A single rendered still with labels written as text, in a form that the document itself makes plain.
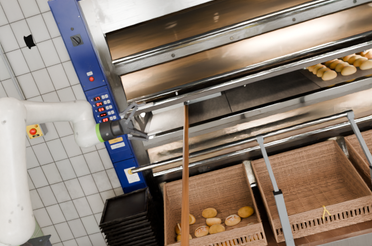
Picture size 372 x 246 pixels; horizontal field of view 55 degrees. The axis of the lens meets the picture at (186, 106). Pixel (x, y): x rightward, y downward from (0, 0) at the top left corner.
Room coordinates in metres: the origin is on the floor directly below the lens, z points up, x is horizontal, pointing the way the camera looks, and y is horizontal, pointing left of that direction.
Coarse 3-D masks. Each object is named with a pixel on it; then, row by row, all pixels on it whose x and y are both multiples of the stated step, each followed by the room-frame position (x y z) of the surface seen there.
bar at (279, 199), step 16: (352, 112) 1.67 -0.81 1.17; (288, 128) 1.71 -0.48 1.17; (352, 128) 1.65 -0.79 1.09; (224, 144) 1.75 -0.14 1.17; (240, 144) 1.73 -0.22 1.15; (176, 160) 1.76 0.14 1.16; (368, 160) 1.51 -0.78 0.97; (272, 176) 1.58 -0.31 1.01; (288, 224) 1.49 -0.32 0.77; (288, 240) 1.50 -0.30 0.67
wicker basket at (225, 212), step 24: (240, 168) 2.06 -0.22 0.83; (192, 192) 2.08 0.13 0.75; (240, 192) 2.03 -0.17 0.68; (168, 216) 1.93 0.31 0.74; (216, 216) 1.99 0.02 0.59; (168, 240) 1.75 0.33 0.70; (192, 240) 1.65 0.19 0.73; (216, 240) 1.64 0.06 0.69; (240, 240) 1.63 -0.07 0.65; (264, 240) 1.61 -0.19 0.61
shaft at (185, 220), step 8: (184, 112) 2.36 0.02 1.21; (184, 120) 2.20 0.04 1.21; (184, 128) 2.07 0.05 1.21; (184, 136) 1.94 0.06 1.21; (184, 144) 1.83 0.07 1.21; (184, 152) 1.73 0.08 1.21; (184, 160) 1.64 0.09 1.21; (184, 168) 1.55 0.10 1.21; (184, 176) 1.48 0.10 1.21; (184, 184) 1.41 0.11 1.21; (184, 192) 1.34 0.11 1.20; (184, 200) 1.28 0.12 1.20; (184, 208) 1.23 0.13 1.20; (184, 216) 1.18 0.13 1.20; (184, 224) 1.13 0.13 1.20; (184, 232) 1.08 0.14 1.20; (184, 240) 1.04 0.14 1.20
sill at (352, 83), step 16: (352, 80) 2.07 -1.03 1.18; (368, 80) 2.02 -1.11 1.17; (304, 96) 2.06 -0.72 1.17; (320, 96) 2.05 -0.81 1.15; (240, 112) 2.11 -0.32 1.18; (256, 112) 2.09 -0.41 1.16; (176, 128) 2.19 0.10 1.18; (192, 128) 2.13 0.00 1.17; (208, 128) 2.12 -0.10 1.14; (144, 144) 2.16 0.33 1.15
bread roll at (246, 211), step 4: (240, 208) 1.91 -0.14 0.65; (244, 208) 1.89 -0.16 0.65; (248, 208) 1.89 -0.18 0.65; (252, 208) 1.89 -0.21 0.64; (240, 212) 1.88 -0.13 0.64; (244, 212) 1.88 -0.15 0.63; (248, 212) 1.87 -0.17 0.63; (252, 212) 1.87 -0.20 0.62; (240, 216) 1.88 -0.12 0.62; (244, 216) 1.87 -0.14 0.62; (248, 216) 1.87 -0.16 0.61
